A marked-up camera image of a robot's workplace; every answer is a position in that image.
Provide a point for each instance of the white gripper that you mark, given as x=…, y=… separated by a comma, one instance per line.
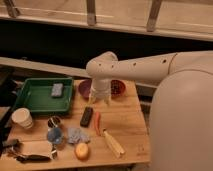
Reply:
x=100, y=89

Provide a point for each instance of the orange red pepper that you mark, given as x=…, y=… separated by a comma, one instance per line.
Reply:
x=97, y=123

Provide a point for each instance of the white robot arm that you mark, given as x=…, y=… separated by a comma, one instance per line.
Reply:
x=181, y=114

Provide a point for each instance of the red bowl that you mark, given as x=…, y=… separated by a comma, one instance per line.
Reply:
x=117, y=88

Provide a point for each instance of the purple bowl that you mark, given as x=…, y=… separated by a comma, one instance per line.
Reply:
x=84, y=88

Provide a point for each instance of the black rectangular block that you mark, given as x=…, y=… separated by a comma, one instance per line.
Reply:
x=86, y=117

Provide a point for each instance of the grey sponge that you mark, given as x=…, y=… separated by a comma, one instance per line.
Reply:
x=57, y=90

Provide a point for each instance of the blue grey crumpled cloth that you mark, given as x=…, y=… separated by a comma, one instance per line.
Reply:
x=76, y=135

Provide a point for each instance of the small dark metal cup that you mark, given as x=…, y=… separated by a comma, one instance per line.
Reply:
x=54, y=121

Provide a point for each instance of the yellow round fruit toy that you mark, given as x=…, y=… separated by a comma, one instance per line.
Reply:
x=82, y=151

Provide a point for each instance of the blue metal cup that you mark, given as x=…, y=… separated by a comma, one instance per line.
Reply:
x=54, y=135

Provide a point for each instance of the green plastic tray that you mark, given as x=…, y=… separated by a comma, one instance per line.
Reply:
x=35, y=95

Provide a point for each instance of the white paper cup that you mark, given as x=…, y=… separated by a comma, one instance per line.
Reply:
x=22, y=117

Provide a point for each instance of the black tool with handle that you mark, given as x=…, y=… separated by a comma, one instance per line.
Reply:
x=32, y=158

